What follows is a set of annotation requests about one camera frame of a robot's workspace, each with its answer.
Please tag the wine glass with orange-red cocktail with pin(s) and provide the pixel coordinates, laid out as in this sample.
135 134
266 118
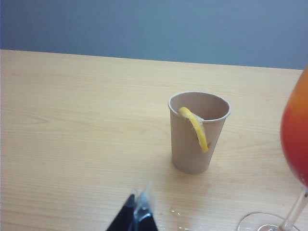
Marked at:
294 134

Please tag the yellow lemon slice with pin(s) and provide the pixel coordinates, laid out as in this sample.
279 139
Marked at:
198 131

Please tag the brown paper cup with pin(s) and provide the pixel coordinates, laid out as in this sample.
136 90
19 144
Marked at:
187 149

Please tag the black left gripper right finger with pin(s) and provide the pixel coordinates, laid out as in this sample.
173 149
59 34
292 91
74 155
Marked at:
145 211

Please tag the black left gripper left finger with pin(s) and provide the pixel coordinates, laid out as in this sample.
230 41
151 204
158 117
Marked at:
124 216

